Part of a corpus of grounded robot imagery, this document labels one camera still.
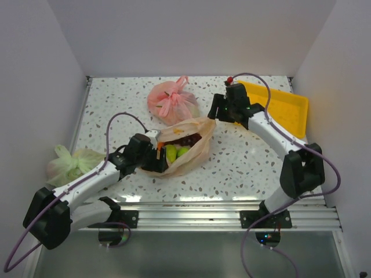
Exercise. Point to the green round bumpy fruit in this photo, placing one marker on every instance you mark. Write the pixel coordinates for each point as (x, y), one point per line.
(181, 151)

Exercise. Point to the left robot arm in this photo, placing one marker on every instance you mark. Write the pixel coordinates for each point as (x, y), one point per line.
(54, 214)

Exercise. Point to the green pear fruit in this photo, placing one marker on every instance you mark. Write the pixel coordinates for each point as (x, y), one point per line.
(171, 153)

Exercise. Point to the yellow plastic tray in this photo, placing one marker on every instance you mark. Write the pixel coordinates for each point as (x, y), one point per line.
(287, 109)

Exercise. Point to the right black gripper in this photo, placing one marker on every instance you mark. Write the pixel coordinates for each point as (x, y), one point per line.
(218, 101)

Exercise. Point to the right black base bracket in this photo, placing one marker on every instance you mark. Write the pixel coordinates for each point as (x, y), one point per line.
(280, 220)

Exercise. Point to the dark red grape bunch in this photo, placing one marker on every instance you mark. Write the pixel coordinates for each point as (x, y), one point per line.
(190, 140)

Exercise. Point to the orange plastic fruit bag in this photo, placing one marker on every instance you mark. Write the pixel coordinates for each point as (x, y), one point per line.
(197, 153)

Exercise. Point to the black base bracket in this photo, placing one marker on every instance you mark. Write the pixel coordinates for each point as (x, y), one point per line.
(127, 217)
(280, 220)

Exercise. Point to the left black base bracket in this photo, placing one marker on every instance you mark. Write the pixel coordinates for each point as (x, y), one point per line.
(127, 217)

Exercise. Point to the green plastic fruit bag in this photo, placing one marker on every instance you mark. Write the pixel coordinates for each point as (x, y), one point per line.
(68, 167)

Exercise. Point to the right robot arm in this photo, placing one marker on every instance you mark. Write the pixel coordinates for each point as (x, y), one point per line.
(302, 170)

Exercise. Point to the pink knotted plastic bag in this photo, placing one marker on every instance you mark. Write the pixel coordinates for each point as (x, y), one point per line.
(170, 103)

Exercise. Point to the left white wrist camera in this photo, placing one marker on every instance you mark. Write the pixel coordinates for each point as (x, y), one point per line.
(153, 135)

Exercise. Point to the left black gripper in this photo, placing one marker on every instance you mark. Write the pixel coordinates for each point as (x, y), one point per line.
(157, 165)

